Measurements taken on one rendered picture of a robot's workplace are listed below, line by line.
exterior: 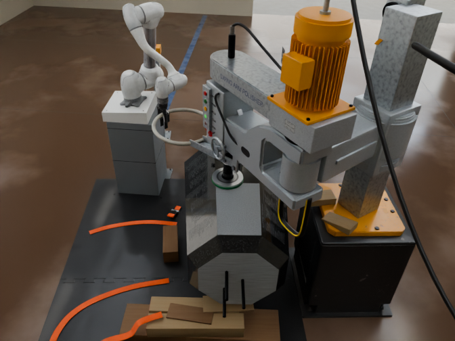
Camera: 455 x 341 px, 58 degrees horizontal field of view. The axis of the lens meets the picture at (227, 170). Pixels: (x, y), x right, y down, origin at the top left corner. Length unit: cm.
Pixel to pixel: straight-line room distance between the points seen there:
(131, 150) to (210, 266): 161
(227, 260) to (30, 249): 190
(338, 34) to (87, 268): 260
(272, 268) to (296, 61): 133
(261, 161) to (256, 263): 64
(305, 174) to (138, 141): 200
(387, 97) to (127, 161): 237
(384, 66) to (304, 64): 76
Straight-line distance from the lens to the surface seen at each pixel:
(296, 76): 167
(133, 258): 347
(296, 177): 201
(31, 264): 369
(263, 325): 297
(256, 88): 204
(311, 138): 176
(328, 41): 168
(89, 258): 355
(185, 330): 285
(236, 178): 279
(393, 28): 226
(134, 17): 326
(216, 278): 259
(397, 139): 242
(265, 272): 255
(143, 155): 375
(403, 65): 225
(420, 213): 428
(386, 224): 281
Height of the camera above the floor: 258
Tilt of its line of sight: 37 degrees down
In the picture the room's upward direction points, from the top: 2 degrees clockwise
